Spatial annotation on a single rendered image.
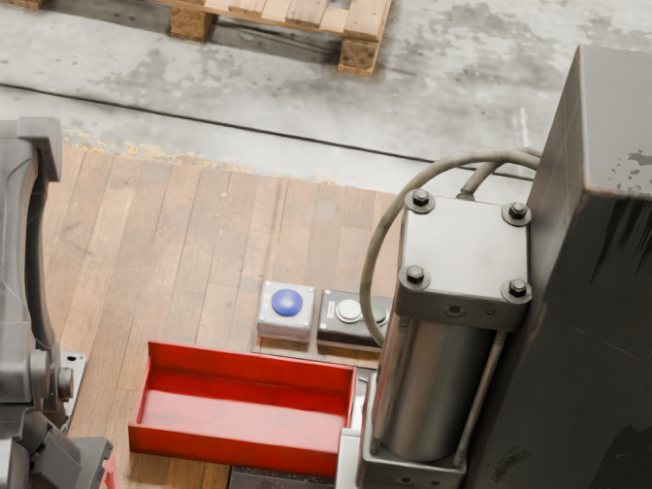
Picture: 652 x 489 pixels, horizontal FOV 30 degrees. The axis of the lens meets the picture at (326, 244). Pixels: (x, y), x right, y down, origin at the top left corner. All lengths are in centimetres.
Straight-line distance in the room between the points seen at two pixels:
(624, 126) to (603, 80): 4
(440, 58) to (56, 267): 187
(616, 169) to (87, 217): 103
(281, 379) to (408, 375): 56
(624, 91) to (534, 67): 255
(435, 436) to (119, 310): 66
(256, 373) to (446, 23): 206
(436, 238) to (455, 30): 255
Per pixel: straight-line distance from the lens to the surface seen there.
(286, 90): 314
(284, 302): 152
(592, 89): 78
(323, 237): 164
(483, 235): 86
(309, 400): 148
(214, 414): 146
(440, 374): 91
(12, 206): 114
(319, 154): 299
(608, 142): 75
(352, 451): 113
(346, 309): 152
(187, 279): 158
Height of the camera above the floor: 216
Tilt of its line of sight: 50 degrees down
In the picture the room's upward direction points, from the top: 8 degrees clockwise
